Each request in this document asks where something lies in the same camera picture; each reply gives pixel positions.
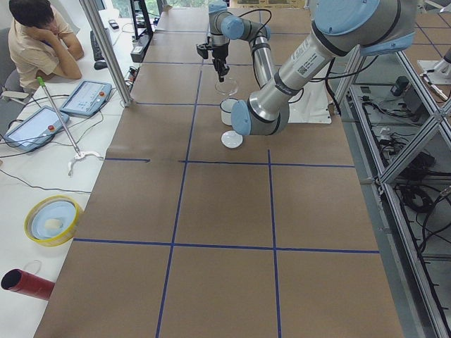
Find seated person beige shirt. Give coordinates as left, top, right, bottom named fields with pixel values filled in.
left=8, top=0, right=84, bottom=92

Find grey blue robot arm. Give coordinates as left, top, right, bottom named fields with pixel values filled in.
left=196, top=1, right=417, bottom=135

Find aluminium frame post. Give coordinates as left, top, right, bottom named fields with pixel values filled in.
left=80, top=0, right=132, bottom=107

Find black computer mouse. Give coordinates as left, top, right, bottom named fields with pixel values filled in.
left=94, top=60, right=108, bottom=70

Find teach pendant tablet far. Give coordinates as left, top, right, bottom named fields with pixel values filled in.
left=60, top=80, right=112, bottom=117

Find aluminium frame rail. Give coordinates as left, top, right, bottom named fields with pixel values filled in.
left=337, top=51, right=450, bottom=337

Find red cardboard tube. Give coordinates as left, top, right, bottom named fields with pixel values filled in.
left=1, top=269, right=55, bottom=301

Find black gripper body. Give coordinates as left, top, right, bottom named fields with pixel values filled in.
left=196, top=37, right=229, bottom=70

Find yellow tape roll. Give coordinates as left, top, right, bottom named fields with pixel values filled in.
left=24, top=195, right=84, bottom=247

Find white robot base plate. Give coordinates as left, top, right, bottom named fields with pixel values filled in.
left=288, top=82, right=331, bottom=124

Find white enamel cup blue rim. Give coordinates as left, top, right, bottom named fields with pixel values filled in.
left=220, top=98, right=237, bottom=126

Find reacher grabber stick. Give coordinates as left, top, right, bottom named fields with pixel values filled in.
left=37, top=76, right=104, bottom=176

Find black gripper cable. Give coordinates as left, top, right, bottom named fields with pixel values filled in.
left=228, top=8, right=273, bottom=39

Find white cup lid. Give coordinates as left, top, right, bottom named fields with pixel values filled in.
left=221, top=130, right=243, bottom=149

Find black keyboard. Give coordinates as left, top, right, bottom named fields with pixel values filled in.
left=89, top=31, right=104, bottom=61

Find clear glass funnel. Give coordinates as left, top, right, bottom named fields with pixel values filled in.
left=214, top=78, right=238, bottom=96

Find teach pendant tablet near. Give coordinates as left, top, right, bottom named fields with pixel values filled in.
left=4, top=106, right=63, bottom=152

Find teach pendant tablet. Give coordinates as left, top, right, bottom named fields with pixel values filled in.
left=4, top=106, right=63, bottom=152
left=60, top=80, right=112, bottom=117

